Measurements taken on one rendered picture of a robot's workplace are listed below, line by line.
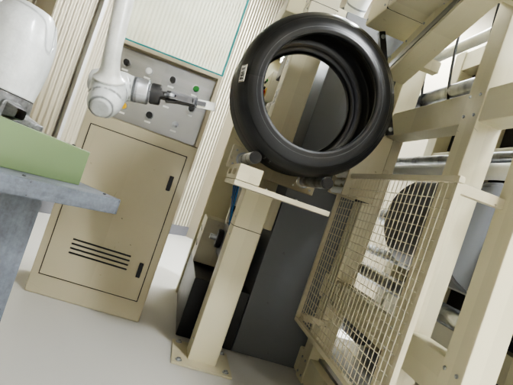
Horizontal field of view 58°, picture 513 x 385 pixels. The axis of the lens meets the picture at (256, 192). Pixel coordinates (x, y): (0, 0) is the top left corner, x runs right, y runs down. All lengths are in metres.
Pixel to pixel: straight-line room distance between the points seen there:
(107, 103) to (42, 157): 0.40
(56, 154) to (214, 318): 1.15
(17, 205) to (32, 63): 0.33
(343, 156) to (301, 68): 0.56
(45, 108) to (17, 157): 2.95
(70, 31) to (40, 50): 2.94
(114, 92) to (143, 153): 0.79
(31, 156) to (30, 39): 0.27
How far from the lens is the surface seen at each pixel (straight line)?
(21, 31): 1.24
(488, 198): 1.41
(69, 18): 4.17
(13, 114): 1.19
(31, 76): 1.24
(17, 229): 1.26
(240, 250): 2.04
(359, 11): 2.83
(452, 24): 1.87
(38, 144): 1.19
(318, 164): 1.67
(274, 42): 1.69
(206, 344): 2.14
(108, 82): 1.56
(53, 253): 2.41
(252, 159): 1.65
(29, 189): 1.09
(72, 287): 2.43
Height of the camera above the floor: 0.77
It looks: level
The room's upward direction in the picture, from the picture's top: 19 degrees clockwise
